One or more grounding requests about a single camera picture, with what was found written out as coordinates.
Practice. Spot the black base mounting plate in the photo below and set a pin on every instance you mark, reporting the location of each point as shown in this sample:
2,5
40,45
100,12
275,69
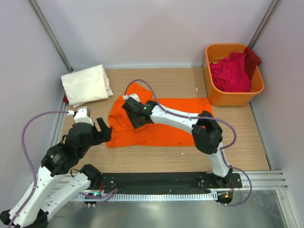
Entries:
167,183

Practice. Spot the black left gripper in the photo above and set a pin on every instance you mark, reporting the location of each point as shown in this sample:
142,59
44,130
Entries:
103,136

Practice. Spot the folded red shirt under white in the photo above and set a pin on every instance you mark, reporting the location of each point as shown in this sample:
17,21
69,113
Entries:
65,100

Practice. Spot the orange plastic bin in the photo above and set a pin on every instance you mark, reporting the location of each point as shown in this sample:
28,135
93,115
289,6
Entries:
213,54

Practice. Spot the white slotted cable duct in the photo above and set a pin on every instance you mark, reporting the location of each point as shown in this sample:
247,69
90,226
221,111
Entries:
168,197

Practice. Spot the dark red t shirt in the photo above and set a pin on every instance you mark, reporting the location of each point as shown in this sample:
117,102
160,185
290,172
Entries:
251,62

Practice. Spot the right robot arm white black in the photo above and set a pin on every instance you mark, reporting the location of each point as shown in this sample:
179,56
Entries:
205,130

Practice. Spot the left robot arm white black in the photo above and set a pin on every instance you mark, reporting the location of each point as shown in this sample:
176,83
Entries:
38,206

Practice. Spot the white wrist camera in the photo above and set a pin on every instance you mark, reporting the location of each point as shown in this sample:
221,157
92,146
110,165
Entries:
81,115
133,96

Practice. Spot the left aluminium frame post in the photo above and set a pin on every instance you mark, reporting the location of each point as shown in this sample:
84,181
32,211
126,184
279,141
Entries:
49,32

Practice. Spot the aluminium frame post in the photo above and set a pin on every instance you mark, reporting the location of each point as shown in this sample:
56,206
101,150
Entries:
264,22
49,32

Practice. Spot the orange t shirt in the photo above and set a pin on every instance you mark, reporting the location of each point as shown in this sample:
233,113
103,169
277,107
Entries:
123,133

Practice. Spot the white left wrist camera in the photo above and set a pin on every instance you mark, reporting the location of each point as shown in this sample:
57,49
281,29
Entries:
81,115

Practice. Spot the magenta t shirt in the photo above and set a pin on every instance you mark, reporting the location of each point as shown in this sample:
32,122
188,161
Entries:
229,74

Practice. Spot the folded white t shirt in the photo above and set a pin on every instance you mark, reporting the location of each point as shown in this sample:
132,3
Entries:
87,85

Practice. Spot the right aluminium frame post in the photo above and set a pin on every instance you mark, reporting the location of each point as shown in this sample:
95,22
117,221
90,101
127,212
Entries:
264,22

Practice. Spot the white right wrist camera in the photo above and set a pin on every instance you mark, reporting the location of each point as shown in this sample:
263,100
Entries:
133,96

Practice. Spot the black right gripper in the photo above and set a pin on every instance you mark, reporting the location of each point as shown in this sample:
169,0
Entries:
136,125

